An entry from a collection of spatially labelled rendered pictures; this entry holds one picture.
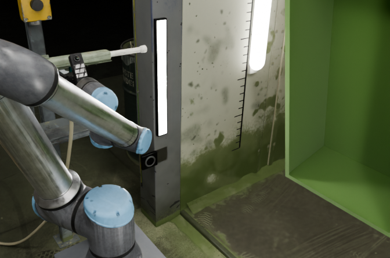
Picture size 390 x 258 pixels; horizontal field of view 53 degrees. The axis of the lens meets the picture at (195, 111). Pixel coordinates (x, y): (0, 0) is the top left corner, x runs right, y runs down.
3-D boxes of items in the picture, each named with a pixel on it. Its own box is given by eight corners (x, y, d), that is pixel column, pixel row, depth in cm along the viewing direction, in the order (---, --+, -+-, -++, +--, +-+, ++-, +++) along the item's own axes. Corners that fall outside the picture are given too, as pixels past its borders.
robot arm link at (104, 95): (95, 122, 129) (93, 94, 125) (80, 109, 138) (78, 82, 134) (121, 115, 135) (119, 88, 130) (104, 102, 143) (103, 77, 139)
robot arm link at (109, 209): (116, 264, 118) (113, 220, 111) (73, 245, 125) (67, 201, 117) (144, 232, 131) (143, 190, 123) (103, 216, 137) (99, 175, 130)
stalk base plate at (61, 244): (72, 228, 235) (72, 226, 235) (80, 239, 227) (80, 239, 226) (53, 236, 228) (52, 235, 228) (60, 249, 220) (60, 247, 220)
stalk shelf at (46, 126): (81, 115, 201) (80, 112, 200) (100, 132, 185) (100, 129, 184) (18, 131, 183) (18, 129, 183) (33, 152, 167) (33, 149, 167)
